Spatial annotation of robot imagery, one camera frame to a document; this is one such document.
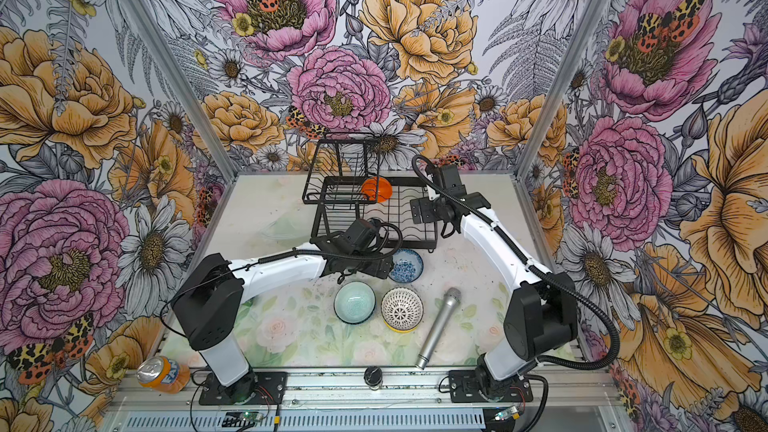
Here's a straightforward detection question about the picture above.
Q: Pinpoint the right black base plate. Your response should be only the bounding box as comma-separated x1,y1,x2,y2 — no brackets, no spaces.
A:
448,369,533,403

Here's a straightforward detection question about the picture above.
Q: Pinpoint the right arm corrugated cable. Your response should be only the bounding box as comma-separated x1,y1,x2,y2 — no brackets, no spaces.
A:
410,154,622,371

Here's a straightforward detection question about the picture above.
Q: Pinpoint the orange plastic bowl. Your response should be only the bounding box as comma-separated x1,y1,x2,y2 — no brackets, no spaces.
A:
361,176,393,203

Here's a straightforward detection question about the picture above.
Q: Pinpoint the black wire dish rack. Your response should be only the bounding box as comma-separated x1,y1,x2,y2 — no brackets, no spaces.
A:
302,135,438,252

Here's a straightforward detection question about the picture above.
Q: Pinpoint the blue floral ceramic bowl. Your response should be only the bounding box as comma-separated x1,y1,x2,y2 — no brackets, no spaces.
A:
389,248,424,284

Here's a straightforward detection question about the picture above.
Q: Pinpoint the silver microphone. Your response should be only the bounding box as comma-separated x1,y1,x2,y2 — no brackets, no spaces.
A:
415,287,462,370

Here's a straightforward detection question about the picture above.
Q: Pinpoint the orange soda can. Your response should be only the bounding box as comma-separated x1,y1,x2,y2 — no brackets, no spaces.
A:
136,356,191,394

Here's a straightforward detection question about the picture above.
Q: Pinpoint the green circuit board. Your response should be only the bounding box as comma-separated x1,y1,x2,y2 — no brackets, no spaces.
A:
493,405,520,422
221,411,269,431

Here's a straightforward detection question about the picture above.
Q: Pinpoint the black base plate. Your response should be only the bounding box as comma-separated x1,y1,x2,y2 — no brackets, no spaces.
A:
199,371,288,406
448,369,533,403

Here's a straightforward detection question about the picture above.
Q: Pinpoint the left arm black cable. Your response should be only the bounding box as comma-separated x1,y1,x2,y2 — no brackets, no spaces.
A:
158,220,404,340

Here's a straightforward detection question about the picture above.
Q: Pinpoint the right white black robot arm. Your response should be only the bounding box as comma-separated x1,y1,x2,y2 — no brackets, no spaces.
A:
411,155,578,399

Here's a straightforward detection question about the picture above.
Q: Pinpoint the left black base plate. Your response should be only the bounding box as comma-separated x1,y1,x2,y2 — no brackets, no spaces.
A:
199,371,288,406

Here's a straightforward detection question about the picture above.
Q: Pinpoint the mint green ceramic bowl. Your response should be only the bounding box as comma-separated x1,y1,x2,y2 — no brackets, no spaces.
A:
334,282,376,325

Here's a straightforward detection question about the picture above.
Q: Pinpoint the black knob on rail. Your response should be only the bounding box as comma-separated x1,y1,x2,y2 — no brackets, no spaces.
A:
363,366,383,391

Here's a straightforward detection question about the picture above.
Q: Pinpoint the green circuit board right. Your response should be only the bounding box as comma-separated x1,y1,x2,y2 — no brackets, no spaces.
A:
493,405,520,422

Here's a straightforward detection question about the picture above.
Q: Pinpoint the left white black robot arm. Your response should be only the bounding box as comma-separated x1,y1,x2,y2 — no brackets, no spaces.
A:
170,219,403,405

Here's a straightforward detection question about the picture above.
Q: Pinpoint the green circuit board left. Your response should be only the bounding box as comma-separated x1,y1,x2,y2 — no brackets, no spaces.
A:
221,411,269,431

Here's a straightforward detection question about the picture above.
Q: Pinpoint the aluminium front rail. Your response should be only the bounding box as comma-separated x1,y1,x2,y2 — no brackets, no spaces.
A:
101,366,633,431

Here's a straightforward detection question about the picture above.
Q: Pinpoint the white patterned yellow bowl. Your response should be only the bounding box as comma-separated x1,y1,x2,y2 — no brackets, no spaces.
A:
380,287,424,333

